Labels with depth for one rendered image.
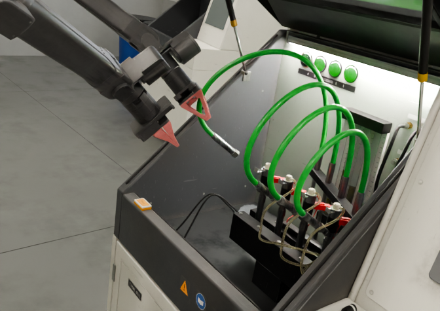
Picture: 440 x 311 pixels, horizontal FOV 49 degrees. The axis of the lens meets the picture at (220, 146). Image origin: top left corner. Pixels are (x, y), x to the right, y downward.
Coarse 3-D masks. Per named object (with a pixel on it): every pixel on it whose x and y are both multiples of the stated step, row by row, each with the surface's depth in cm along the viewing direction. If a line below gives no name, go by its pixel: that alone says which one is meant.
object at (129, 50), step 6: (138, 18) 703; (144, 18) 713; (150, 18) 724; (120, 42) 718; (126, 42) 710; (120, 48) 722; (126, 48) 713; (132, 48) 711; (120, 54) 725; (126, 54) 717; (132, 54) 714; (120, 60) 728
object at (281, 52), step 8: (248, 56) 125; (256, 56) 125; (296, 56) 128; (232, 64) 125; (312, 64) 130; (216, 72) 125; (224, 72) 125; (208, 80) 125; (320, 80) 132; (208, 88) 126; (200, 104) 127; (328, 104) 135; (200, 112) 127; (328, 112) 136; (200, 120) 128; (208, 128) 130; (320, 144) 140
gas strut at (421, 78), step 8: (424, 0) 89; (432, 0) 89; (424, 8) 90; (432, 8) 90; (424, 16) 91; (424, 24) 92; (424, 32) 93; (424, 40) 94; (424, 48) 95; (424, 56) 96; (424, 64) 97; (424, 72) 98; (424, 80) 99; (416, 136) 108
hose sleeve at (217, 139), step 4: (212, 136) 131; (216, 136) 131; (216, 140) 131; (220, 140) 131; (224, 140) 132; (220, 144) 132; (224, 144) 132; (228, 144) 133; (224, 148) 133; (228, 148) 133; (232, 148) 133; (232, 152) 133
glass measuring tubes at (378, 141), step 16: (352, 112) 136; (368, 128) 132; (384, 128) 129; (384, 144) 132; (336, 160) 143; (352, 160) 140; (336, 176) 144; (352, 176) 138; (368, 176) 135; (352, 192) 139; (368, 192) 137
